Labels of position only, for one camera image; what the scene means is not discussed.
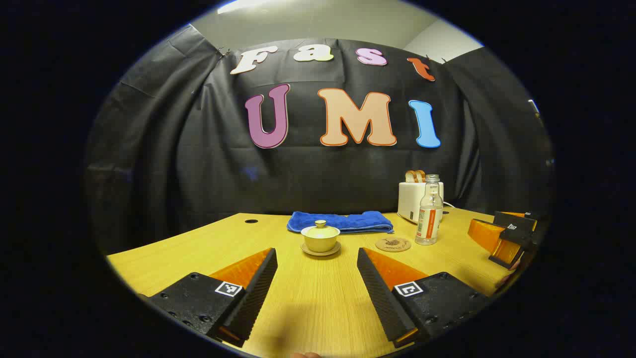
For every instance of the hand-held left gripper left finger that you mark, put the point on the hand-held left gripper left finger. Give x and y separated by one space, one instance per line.
256 293

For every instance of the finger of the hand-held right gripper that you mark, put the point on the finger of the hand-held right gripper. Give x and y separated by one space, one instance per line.
516 239
484 233

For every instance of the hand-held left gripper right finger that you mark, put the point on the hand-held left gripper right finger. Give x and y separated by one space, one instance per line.
380 293

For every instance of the round cork coaster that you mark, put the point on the round cork coaster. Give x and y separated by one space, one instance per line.
392 244

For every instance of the clear water bottle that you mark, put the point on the clear water bottle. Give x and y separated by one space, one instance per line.
429 219

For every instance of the yellow teacup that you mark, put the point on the yellow teacup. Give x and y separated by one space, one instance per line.
321 243

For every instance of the yellow saucer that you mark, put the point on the yellow saucer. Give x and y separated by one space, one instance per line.
320 253

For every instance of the blue towel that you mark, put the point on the blue towel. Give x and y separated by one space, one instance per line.
348 221

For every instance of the white toaster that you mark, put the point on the white toaster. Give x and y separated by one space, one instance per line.
410 201

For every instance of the bread slice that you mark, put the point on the bread slice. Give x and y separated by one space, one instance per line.
421 175
410 176

